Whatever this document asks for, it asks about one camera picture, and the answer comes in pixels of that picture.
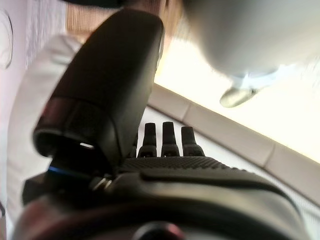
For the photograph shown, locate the grey streaked area rug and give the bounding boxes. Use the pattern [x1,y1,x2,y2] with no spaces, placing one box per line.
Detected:
[24,0,69,69]

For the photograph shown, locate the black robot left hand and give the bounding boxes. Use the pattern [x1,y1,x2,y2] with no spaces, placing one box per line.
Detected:
[12,8,309,240]

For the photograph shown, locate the beige garment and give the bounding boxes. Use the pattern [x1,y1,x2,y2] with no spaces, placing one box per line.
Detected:
[4,33,85,226]

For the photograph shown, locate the brown wicker laundry basket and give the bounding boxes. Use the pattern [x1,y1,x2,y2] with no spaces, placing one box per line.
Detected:
[65,0,185,47]

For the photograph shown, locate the white oval floor mat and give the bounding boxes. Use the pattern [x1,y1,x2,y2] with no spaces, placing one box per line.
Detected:
[0,8,14,70]

